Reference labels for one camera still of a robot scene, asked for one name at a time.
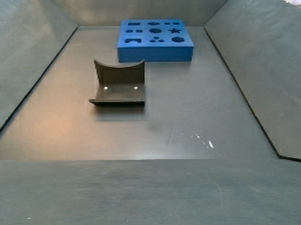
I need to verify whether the black curved holder stand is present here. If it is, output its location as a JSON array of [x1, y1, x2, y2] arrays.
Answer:
[[90, 61, 146, 105]]

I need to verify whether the blue shape sorter block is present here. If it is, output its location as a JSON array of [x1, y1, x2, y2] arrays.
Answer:
[[118, 18, 194, 62]]

